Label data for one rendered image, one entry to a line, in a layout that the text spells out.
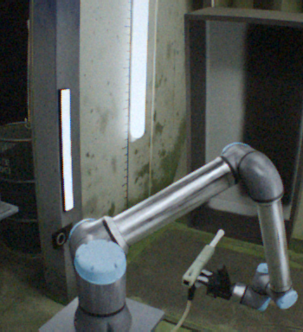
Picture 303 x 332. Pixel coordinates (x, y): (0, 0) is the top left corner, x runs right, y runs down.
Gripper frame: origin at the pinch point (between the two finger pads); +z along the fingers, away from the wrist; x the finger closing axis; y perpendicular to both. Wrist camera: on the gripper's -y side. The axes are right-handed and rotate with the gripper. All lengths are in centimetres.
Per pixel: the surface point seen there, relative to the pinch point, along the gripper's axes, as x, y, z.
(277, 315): 41, 43, -47
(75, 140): 14, -39, 78
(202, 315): 23, 47, -6
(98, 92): 36, -60, 80
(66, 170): 3, -27, 75
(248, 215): 71, 3, -9
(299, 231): 124, 32, -45
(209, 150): 78, -28, 25
